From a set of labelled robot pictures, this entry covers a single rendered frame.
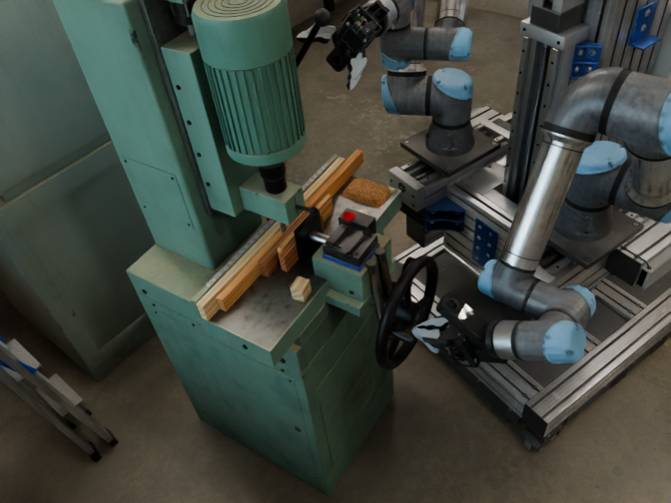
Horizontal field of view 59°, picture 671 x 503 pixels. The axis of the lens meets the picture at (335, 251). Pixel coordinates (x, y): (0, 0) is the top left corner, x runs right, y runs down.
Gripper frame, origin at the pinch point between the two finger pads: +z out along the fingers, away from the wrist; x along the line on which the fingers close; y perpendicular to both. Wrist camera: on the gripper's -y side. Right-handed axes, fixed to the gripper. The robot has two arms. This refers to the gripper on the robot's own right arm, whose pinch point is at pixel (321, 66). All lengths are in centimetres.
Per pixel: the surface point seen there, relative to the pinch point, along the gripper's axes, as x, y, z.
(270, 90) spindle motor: -2.3, 2.2, 16.3
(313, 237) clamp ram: 23.6, -28.9, 12.9
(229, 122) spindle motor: -4.9, -8.3, 20.5
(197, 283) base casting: 11, -59, 29
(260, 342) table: 30, -31, 41
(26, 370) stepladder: -9, -105, 64
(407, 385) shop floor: 90, -99, -15
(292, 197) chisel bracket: 13.7, -22.6, 13.0
